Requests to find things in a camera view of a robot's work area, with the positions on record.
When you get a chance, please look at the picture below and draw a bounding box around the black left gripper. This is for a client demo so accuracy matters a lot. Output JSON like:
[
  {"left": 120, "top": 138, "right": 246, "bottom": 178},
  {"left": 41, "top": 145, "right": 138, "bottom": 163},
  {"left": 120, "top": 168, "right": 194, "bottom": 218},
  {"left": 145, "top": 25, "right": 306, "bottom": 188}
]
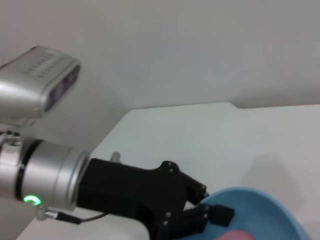
[{"left": 76, "top": 157, "right": 210, "bottom": 240}]

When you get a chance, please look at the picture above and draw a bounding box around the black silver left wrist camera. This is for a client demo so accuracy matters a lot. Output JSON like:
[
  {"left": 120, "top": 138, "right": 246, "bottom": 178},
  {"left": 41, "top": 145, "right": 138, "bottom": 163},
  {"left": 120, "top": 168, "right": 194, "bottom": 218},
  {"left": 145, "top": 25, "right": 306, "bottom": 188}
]
[{"left": 0, "top": 45, "right": 81, "bottom": 126}]

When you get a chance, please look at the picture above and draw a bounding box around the silver wrist connector with cable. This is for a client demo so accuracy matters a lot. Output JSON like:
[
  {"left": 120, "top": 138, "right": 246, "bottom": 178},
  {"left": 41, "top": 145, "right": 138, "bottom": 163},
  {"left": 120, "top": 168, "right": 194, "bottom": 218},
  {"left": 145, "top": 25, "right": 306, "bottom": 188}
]
[{"left": 37, "top": 206, "right": 108, "bottom": 225}]

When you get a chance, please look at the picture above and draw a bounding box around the blue bowl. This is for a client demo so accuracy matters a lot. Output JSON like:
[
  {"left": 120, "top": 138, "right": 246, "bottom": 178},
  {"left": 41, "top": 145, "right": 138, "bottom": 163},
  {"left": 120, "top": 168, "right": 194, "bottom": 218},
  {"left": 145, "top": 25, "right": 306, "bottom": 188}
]
[{"left": 174, "top": 186, "right": 313, "bottom": 240}]

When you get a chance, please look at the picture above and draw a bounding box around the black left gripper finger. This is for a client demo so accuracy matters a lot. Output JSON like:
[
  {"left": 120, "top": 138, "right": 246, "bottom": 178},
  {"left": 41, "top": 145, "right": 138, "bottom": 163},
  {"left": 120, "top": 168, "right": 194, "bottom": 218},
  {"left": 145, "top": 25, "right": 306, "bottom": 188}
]
[{"left": 183, "top": 203, "right": 235, "bottom": 235}]

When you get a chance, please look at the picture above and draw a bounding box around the pink toy peach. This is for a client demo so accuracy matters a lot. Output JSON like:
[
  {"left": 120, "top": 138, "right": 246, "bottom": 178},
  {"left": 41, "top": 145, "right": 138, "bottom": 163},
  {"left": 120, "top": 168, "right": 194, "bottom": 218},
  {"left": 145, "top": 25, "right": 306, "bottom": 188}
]
[{"left": 214, "top": 229, "right": 256, "bottom": 240}]

